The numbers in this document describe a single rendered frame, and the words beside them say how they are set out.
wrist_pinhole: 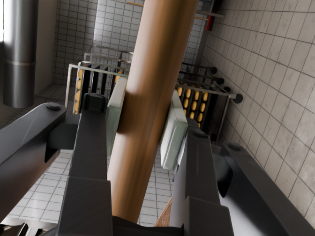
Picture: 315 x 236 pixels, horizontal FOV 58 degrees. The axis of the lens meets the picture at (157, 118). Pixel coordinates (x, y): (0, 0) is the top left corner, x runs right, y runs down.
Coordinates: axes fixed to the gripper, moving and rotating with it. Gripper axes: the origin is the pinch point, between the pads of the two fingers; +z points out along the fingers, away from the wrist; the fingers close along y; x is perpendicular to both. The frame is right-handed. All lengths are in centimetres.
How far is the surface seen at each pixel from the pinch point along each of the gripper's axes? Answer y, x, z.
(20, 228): -53, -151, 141
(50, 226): -36, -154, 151
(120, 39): -38, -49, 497
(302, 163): 115, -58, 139
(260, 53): 111, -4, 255
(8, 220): -66, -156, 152
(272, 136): 115, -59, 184
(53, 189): -47, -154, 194
